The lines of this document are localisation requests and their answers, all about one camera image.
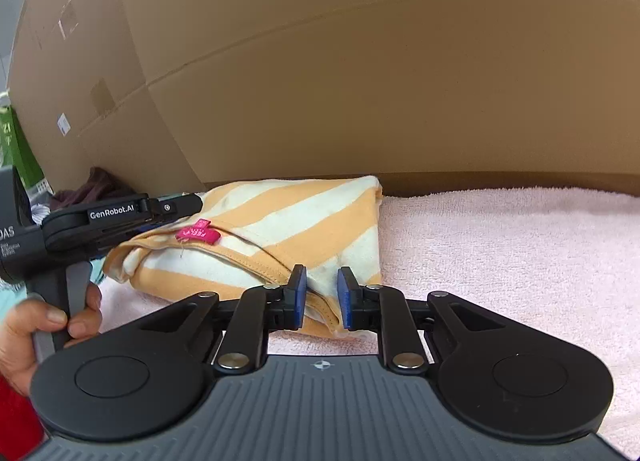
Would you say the person's left hand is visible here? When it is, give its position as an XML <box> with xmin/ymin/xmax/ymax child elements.
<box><xmin>0</xmin><ymin>285</ymin><xmax>104</xmax><ymax>397</ymax></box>

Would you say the teal cloth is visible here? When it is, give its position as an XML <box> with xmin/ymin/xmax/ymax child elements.
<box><xmin>0</xmin><ymin>283</ymin><xmax>32</xmax><ymax>324</ymax></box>

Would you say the green bag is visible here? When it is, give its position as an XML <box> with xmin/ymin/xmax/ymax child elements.
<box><xmin>0</xmin><ymin>104</ymin><xmax>47</xmax><ymax>193</ymax></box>

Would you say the person's left forearm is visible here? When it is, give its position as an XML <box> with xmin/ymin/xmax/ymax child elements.
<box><xmin>0</xmin><ymin>373</ymin><xmax>46</xmax><ymax>457</ymax></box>

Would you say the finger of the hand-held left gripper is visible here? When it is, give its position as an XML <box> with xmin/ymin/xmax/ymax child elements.
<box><xmin>146</xmin><ymin>194</ymin><xmax>204</xmax><ymax>228</ymax></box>

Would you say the dark brown garment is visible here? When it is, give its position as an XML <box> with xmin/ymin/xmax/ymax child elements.
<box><xmin>50</xmin><ymin>167</ymin><xmax>136</xmax><ymax>212</ymax></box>

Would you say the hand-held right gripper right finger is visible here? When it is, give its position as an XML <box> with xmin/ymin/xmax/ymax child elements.
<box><xmin>339</xmin><ymin>266</ymin><xmax>506</xmax><ymax>374</ymax></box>

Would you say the large labelled cardboard box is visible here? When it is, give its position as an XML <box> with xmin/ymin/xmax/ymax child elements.
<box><xmin>110</xmin><ymin>0</ymin><xmax>640</xmax><ymax>198</ymax></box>

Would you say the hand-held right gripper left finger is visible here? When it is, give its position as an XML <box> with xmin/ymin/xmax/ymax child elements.
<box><xmin>140</xmin><ymin>264</ymin><xmax>307</xmax><ymax>375</ymax></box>

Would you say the small-labelled cardboard box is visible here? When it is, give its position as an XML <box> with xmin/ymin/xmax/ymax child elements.
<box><xmin>7</xmin><ymin>0</ymin><xmax>207</xmax><ymax>194</ymax></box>

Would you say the orange striped shirt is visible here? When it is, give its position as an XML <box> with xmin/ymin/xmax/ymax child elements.
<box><xmin>102</xmin><ymin>175</ymin><xmax>385</xmax><ymax>339</ymax></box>

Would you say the pink towel blanket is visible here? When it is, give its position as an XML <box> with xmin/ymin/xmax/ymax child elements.
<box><xmin>97</xmin><ymin>186</ymin><xmax>640</xmax><ymax>457</ymax></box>

